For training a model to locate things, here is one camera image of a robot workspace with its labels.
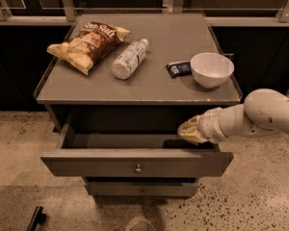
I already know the grey bottom drawer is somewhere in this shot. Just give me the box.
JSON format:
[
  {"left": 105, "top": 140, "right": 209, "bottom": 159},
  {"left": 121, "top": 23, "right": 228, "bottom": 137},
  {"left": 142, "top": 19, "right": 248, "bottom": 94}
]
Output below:
[{"left": 86, "top": 182, "right": 197, "bottom": 197}]

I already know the white ceramic bowl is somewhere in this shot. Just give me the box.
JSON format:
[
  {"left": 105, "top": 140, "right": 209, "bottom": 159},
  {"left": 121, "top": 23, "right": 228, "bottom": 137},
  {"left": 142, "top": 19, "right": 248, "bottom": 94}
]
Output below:
[{"left": 191, "top": 52, "right": 234, "bottom": 89}]

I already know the black object on floor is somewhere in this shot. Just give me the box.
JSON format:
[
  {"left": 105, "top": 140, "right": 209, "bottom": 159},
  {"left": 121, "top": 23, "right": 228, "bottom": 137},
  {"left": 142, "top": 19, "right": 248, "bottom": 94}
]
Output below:
[{"left": 26, "top": 206, "right": 46, "bottom": 231}]

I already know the grey drawer cabinet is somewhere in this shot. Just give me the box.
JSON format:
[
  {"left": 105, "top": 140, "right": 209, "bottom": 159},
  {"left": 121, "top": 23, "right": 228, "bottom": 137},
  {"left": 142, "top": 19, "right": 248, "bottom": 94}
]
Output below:
[{"left": 36, "top": 13, "right": 241, "bottom": 184}]

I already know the round robot base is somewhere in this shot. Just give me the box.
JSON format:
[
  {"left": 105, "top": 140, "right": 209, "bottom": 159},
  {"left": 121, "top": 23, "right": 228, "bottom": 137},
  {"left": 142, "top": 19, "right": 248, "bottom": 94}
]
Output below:
[{"left": 125, "top": 217, "right": 155, "bottom": 231}]

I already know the clear plastic water bottle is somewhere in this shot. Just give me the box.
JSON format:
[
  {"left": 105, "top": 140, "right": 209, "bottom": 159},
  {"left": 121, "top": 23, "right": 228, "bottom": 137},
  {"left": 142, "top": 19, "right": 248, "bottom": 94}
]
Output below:
[{"left": 112, "top": 38, "right": 148, "bottom": 80}]

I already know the dark blue snack packet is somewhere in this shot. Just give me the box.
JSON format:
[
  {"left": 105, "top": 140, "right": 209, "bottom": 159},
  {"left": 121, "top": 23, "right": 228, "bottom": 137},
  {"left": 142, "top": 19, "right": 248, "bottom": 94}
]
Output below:
[{"left": 166, "top": 61, "right": 192, "bottom": 78}]

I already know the grey drawer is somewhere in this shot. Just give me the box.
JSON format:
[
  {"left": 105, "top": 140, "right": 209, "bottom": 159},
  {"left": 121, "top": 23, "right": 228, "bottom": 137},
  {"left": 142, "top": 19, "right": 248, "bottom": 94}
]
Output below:
[
  {"left": 86, "top": 182, "right": 197, "bottom": 197},
  {"left": 40, "top": 109, "right": 233, "bottom": 178}
]

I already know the grey top drawer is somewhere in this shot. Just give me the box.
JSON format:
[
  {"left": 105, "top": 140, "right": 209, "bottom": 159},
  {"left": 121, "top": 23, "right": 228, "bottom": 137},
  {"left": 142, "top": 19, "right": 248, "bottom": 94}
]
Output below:
[{"left": 40, "top": 109, "right": 233, "bottom": 178}]

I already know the metal railing frame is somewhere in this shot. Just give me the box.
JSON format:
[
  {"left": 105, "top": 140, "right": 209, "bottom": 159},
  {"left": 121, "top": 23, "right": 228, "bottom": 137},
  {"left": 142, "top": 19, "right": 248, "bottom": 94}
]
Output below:
[{"left": 0, "top": 0, "right": 289, "bottom": 27}]

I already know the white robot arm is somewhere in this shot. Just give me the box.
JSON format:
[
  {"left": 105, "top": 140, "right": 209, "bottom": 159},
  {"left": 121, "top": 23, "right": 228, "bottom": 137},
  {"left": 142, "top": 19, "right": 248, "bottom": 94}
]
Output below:
[{"left": 177, "top": 89, "right": 289, "bottom": 143}]

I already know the brown sea salt chip bag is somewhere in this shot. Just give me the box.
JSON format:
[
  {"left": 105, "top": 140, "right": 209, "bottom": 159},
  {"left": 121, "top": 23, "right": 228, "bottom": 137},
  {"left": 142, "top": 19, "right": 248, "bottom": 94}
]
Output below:
[{"left": 47, "top": 22, "right": 129, "bottom": 75}]

